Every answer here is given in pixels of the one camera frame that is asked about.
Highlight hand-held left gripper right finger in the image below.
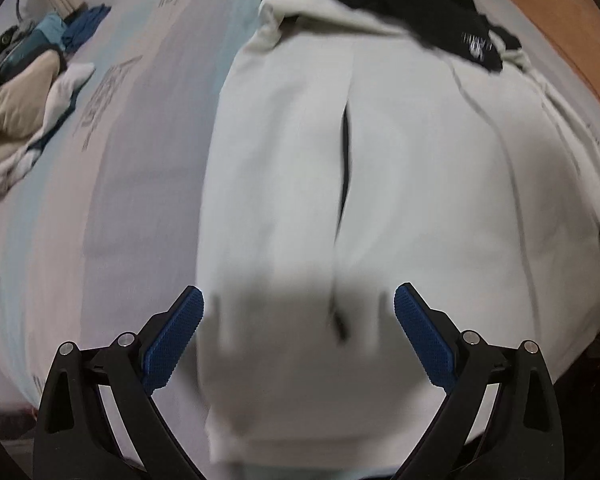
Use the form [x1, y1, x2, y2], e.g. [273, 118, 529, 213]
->
[393, 282, 566, 480]

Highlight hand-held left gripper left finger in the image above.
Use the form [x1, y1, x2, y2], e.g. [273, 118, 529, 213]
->
[32, 285, 206, 480]

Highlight white and black hooded jacket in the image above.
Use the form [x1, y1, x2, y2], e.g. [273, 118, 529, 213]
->
[195, 0, 600, 466]

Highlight beige white navy clothes pile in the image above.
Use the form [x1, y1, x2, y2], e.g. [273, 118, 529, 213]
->
[0, 50, 96, 198]

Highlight blue folded clothes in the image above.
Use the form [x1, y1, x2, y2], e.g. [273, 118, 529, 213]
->
[0, 35, 63, 81]

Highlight bed with striped sheet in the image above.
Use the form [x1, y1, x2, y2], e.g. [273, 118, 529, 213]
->
[0, 0, 600, 480]

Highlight dark blue cloth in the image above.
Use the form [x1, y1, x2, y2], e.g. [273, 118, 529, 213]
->
[60, 5, 112, 53]

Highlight light blue cloth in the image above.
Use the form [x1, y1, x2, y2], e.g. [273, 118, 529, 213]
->
[32, 15, 67, 51]

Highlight wooden headboard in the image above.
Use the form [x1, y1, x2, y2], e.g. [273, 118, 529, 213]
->
[500, 0, 600, 136]

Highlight grey patterned cloth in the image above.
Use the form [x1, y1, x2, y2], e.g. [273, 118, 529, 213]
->
[0, 25, 31, 66]

